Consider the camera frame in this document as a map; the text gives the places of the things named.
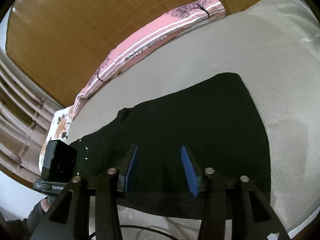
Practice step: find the grey woven bed mat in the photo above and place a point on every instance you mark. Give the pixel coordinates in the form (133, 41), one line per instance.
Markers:
(225, 50)

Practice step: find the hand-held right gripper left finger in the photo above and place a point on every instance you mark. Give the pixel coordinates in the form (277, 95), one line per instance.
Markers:
(131, 170)

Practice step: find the striped beige curtain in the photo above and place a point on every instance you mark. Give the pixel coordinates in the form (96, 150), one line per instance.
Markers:
(17, 120)

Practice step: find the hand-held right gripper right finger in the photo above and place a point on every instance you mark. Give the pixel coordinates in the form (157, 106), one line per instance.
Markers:
(190, 172)

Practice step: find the brown woven headboard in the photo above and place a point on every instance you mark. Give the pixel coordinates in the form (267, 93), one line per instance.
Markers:
(87, 25)

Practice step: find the pink striped pillow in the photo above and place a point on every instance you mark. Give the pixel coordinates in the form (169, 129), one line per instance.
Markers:
(92, 90)
(162, 27)

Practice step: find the black pants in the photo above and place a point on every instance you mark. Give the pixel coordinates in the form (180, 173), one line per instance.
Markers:
(200, 117)

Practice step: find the beige satin bed sheet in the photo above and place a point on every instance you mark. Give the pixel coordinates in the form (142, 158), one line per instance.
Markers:
(300, 12)

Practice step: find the person's left hand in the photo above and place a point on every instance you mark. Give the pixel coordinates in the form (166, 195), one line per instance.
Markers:
(45, 205)

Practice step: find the white floral pillow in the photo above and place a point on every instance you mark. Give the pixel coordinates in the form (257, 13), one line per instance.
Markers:
(58, 127)

